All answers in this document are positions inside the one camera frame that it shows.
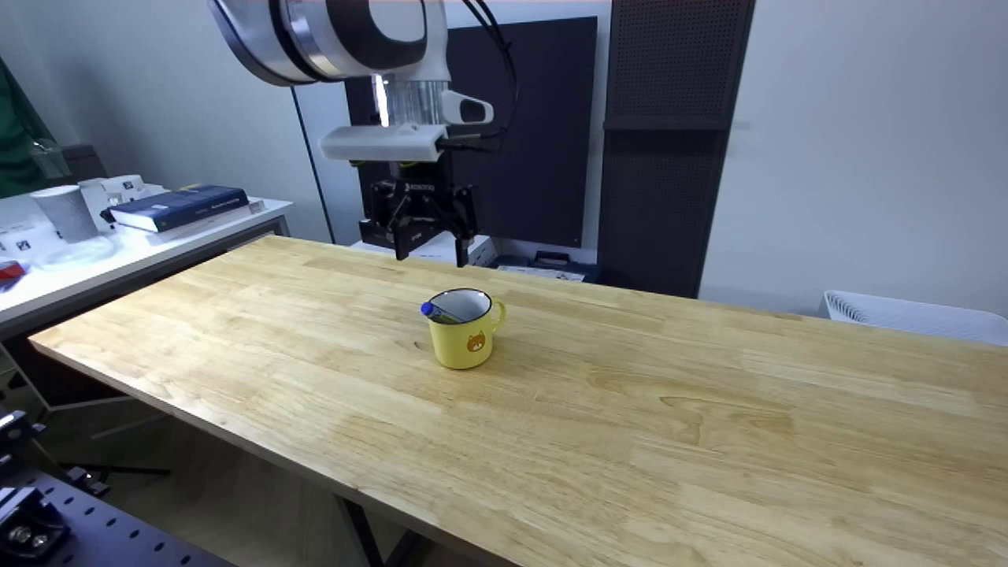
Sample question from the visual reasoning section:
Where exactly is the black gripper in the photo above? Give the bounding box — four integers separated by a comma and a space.
368, 164, 475, 267

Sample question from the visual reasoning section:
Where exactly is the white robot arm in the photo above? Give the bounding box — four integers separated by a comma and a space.
207, 0, 493, 265

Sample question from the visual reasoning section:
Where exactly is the yellow enamel mug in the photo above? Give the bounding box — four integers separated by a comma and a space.
422, 287, 503, 373

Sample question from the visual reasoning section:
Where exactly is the white box under monitor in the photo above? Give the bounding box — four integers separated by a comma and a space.
411, 232, 496, 265

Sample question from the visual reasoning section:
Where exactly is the large black monitor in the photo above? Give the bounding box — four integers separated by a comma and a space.
335, 13, 600, 253

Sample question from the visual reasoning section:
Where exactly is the dark blue book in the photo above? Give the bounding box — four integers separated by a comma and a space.
110, 185, 248, 232

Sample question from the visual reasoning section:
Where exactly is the white box on side table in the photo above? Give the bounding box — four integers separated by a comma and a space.
32, 174, 157, 244

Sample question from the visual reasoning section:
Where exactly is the white side table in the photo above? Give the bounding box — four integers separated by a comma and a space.
0, 200, 287, 336

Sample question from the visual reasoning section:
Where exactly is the white plastic bin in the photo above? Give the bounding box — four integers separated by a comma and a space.
823, 291, 1008, 347

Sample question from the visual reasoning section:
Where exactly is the black perforated metal base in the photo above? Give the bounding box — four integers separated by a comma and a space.
0, 405, 236, 567

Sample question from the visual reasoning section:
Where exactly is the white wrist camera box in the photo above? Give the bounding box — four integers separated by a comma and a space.
325, 124, 443, 164

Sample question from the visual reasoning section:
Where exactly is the dark brown wall cabinet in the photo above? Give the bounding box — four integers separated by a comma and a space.
598, 0, 755, 296

